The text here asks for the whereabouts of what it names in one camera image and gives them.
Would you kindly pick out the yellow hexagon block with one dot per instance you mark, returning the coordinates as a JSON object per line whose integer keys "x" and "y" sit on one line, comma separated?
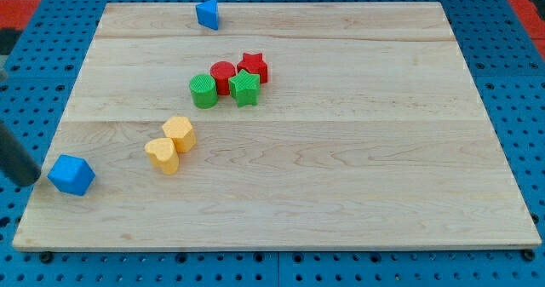
{"x": 180, "y": 130}

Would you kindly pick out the yellow heart block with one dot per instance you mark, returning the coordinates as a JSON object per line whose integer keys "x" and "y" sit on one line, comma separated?
{"x": 163, "y": 155}

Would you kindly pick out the green star block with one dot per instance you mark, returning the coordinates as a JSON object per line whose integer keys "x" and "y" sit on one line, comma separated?
{"x": 245, "y": 88}

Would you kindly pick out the wooden board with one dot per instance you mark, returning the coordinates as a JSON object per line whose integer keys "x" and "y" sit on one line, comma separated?
{"x": 370, "y": 134}

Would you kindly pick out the red star block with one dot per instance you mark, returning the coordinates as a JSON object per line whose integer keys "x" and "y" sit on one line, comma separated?
{"x": 254, "y": 64}

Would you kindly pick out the red cylinder block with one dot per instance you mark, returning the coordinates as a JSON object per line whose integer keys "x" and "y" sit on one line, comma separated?
{"x": 221, "y": 72}

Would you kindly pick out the green cylinder block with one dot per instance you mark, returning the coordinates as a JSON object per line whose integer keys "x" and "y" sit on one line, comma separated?
{"x": 203, "y": 91}

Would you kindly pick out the blue triangle block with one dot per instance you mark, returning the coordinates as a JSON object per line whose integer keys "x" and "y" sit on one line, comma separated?
{"x": 208, "y": 14}

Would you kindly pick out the blue cube block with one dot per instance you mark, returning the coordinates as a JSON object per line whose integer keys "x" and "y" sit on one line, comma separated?
{"x": 71, "y": 175}

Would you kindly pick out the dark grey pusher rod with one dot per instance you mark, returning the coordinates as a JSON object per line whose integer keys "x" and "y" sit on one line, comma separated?
{"x": 17, "y": 164}

